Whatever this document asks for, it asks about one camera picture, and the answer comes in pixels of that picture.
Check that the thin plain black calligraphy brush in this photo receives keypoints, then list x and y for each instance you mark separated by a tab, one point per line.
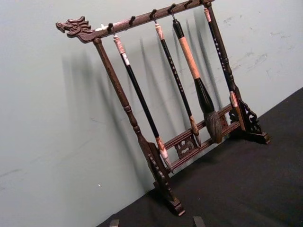
139	92

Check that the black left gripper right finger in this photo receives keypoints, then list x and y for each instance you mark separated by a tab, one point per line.
199	222

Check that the black table cloth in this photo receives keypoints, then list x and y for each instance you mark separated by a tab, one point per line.
236	184

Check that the pale wall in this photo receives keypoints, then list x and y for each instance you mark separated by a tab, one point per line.
47	118

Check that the dark carved wooden brush rack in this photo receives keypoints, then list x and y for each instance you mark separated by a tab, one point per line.
113	73

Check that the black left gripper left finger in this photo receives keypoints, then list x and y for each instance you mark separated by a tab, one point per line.
115	223

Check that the slim black brush white print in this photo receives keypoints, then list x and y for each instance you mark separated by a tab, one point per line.
175	75
219	48

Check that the small white paper tag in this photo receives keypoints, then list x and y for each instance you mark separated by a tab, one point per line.
101	27

